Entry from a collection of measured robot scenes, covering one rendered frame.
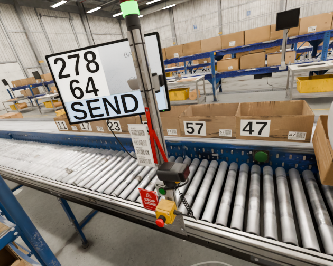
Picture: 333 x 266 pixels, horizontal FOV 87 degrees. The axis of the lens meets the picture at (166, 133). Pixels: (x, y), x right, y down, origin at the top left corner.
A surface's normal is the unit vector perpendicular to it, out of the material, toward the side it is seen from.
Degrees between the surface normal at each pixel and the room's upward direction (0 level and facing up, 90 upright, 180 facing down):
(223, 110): 89
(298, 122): 90
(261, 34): 90
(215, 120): 90
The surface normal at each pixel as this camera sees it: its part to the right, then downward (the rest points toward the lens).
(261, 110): -0.43, 0.42
